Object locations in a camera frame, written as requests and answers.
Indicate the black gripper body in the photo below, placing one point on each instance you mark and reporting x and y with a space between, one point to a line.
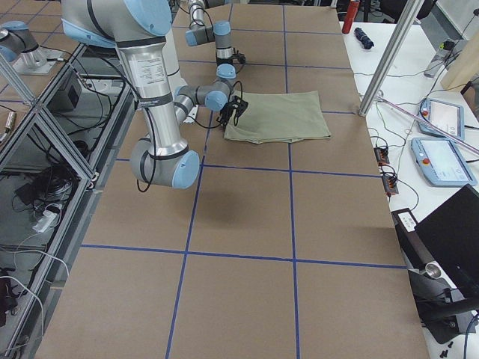
227 111

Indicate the aluminium frame post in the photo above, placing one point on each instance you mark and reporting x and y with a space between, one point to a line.
410 12

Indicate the white power strip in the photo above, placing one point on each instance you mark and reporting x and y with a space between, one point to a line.
47 219

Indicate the blue teach pendant near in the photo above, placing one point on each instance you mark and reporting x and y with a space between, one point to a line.
441 163

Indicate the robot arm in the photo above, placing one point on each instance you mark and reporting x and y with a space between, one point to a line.
140 33
202 30

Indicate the orange connector box near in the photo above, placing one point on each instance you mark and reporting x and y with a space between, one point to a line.
389 181

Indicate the green long-sleeve shirt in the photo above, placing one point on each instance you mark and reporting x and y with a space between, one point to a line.
285 117

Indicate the orange connector box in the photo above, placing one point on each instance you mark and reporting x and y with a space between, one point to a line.
381 154
389 181

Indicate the red bottle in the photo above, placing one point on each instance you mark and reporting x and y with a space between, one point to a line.
349 19

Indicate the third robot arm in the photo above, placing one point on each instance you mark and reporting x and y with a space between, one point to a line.
16 39

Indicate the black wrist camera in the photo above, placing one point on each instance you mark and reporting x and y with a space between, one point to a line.
236 107
239 57

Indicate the folded dark blue umbrella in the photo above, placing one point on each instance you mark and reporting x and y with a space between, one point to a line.
364 40

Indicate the blue teach pendant far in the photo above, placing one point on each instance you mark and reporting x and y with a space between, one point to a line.
444 115

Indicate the blue teach pendant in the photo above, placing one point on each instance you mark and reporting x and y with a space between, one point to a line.
444 115
441 163

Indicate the orange connector box far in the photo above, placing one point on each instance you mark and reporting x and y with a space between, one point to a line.
381 154

